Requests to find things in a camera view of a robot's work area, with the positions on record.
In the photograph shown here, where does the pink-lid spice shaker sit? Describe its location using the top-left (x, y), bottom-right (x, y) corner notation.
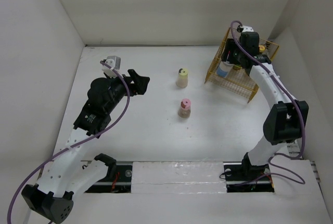
top-left (178, 98), bottom-right (191, 118)

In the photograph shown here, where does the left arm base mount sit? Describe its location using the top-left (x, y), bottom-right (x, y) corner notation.
top-left (85, 163), bottom-right (133, 193)

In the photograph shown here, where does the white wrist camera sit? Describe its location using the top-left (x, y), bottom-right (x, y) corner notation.
top-left (236, 25), bottom-right (254, 33)
top-left (102, 56), bottom-right (121, 78)

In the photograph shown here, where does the ketchup bottle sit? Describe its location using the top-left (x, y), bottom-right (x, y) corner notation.
top-left (259, 45), bottom-right (266, 53)

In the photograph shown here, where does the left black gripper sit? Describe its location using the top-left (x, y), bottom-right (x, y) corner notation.
top-left (105, 69), bottom-right (149, 114)

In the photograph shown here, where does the white foam front board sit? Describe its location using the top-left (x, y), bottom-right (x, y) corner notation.
top-left (60, 158), bottom-right (331, 223)

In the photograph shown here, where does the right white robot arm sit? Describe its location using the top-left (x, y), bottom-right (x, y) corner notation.
top-left (222, 30), bottom-right (309, 184)

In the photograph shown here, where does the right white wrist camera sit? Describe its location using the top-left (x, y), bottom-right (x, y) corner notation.
top-left (236, 25), bottom-right (254, 33)

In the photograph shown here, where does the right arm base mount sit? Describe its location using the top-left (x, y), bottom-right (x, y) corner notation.
top-left (220, 164), bottom-right (275, 193)

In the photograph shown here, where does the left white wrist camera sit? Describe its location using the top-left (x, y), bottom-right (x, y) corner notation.
top-left (102, 56), bottom-right (121, 78)

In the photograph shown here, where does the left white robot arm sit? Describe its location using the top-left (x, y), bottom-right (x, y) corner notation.
top-left (21, 69), bottom-right (150, 223)

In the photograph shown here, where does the yellow-lid white shaker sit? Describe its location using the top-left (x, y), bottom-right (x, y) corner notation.
top-left (176, 68), bottom-right (188, 88)

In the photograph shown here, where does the silver-lid blue-label shaker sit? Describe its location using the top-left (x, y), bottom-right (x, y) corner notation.
top-left (216, 61), bottom-right (233, 78)

